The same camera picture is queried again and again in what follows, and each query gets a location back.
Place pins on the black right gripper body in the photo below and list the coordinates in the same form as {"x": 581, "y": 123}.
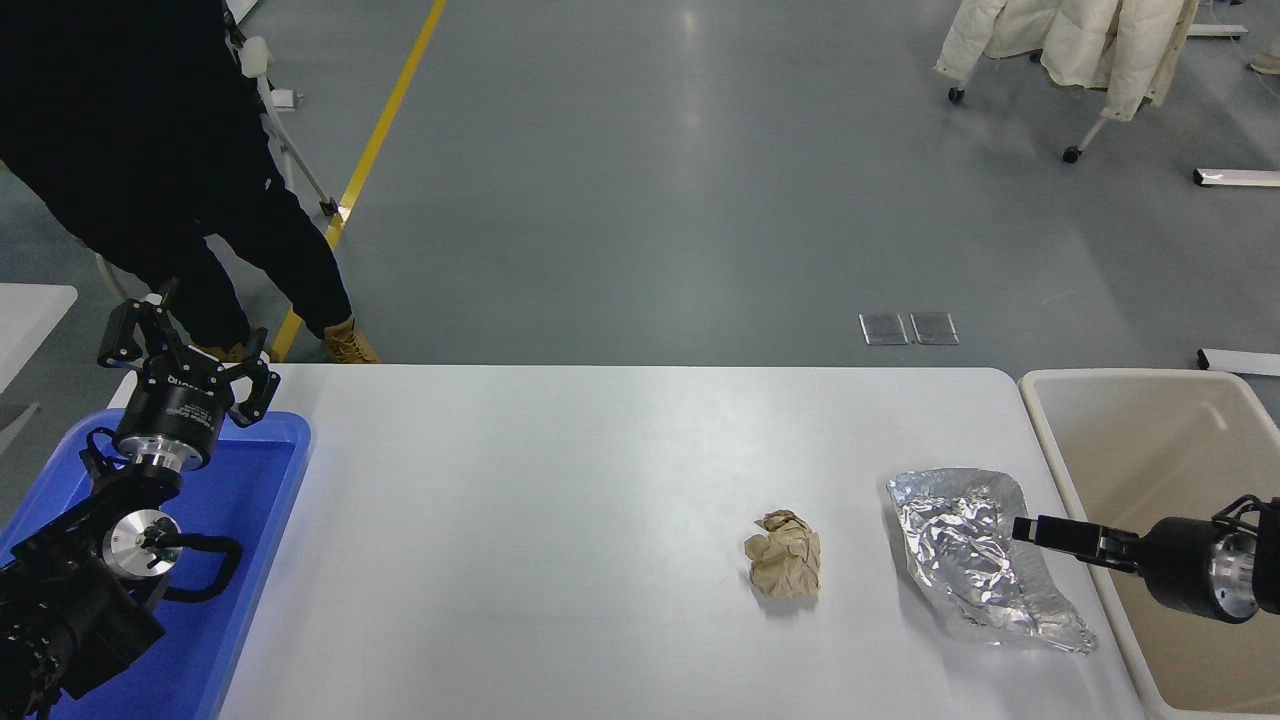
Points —
{"x": 1180, "y": 565}

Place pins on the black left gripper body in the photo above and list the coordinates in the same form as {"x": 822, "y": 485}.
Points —
{"x": 175, "y": 410}

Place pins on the silver foil tray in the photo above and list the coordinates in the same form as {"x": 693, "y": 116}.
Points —
{"x": 960, "y": 560}

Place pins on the tan paper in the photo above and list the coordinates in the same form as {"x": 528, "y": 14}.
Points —
{"x": 790, "y": 555}

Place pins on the blue plastic tray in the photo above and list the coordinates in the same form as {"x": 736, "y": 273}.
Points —
{"x": 250, "y": 480}

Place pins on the small white side table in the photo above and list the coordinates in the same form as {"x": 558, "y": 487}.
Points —
{"x": 30, "y": 320}

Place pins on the large pale plastic bin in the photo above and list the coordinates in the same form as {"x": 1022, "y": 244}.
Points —
{"x": 1150, "y": 440}

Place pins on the white floor bar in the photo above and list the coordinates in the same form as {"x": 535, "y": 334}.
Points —
{"x": 1215, "y": 31}
{"x": 1240, "y": 362}
{"x": 1240, "y": 178}

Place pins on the metal floor plate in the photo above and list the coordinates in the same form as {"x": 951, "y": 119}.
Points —
{"x": 934, "y": 328}
{"x": 884, "y": 329}

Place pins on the small white box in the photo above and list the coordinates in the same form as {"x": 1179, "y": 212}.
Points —
{"x": 285, "y": 99}

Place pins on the cream padded coat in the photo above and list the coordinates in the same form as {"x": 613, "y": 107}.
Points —
{"x": 1080, "y": 40}

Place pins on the grey chair with white frame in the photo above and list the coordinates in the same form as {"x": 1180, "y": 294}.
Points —
{"x": 255, "y": 55}

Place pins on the white wheeled frame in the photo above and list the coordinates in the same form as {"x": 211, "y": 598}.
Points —
{"x": 1088, "y": 136}

